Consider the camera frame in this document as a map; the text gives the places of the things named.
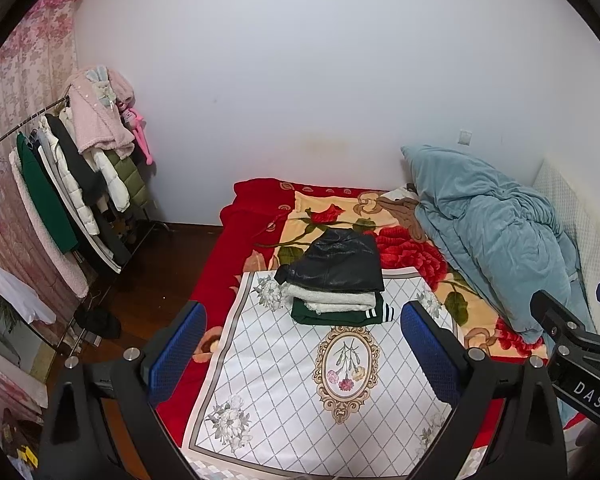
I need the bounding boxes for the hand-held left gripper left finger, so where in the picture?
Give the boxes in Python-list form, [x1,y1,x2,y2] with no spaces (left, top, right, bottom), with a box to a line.
[37,300,208,480]

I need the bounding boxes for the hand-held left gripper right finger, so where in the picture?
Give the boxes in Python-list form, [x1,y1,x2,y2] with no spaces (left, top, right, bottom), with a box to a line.
[400,300,566,480]

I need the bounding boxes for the black leather jacket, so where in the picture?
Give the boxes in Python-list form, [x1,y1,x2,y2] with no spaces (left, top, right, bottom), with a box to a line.
[275,228,385,295]

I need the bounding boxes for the metal clothes rack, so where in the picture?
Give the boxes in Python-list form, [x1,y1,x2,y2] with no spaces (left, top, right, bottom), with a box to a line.
[0,95,161,361]

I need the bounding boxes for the white padded headboard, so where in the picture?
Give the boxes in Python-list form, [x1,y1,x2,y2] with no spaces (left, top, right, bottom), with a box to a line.
[532,157,600,306]

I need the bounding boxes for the black cloth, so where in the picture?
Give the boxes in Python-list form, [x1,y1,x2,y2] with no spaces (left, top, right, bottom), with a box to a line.
[74,305,123,340]

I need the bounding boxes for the green garment with white stripes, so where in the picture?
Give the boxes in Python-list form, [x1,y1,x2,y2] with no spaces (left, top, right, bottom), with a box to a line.
[290,292,396,325]

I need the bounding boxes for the white diamond-pattern mat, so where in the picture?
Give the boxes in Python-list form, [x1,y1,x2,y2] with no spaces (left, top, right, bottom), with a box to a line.
[179,266,486,478]

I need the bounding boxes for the blue duvet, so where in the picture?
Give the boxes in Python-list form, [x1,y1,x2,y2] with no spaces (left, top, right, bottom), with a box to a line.
[400,144,596,431]

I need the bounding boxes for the white fluffy garment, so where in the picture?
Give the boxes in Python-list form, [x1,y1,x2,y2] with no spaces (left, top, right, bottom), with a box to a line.
[279,282,377,315]

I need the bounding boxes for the checkered bed sheet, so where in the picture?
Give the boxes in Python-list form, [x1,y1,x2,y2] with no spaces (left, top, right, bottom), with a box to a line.
[182,447,496,480]

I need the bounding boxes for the brown cloth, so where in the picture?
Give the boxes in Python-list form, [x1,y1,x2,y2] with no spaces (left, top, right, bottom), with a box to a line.
[377,189,431,233]

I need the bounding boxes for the long pale pink fleece coat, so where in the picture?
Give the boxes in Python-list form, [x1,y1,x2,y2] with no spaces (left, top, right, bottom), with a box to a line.
[7,150,91,298]

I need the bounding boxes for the red floral blanket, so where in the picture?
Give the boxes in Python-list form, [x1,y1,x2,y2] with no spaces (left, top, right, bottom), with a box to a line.
[155,177,551,466]

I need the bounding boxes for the olive puffer jacket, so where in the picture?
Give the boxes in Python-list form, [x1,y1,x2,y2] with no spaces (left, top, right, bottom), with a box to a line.
[105,152,151,208]

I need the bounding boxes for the white cloth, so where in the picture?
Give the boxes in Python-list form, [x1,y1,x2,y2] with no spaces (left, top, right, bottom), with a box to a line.
[0,260,57,326]

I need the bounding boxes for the white puffer jacket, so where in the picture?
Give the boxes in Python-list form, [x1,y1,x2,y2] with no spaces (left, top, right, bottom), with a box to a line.
[35,120,101,236]
[91,147,131,213]

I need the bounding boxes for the green coat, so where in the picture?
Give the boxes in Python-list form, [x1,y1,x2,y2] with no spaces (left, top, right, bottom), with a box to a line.
[16,132,80,256]

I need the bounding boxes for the pink plush toy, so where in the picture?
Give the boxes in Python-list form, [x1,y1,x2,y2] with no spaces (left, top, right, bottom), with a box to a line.
[122,105,156,166]

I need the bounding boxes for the black coat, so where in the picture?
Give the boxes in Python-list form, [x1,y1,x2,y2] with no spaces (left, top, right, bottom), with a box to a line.
[45,112,131,267]

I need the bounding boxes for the pink fluffy coat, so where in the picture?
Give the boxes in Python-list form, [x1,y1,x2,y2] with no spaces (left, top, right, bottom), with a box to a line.
[69,65,137,156]

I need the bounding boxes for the pale blue plush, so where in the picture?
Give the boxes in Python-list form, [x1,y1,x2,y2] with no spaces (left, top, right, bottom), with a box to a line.
[87,64,116,107]

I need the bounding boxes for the pink floral curtain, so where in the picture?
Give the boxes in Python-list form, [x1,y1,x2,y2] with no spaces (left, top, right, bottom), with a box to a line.
[0,0,88,356]

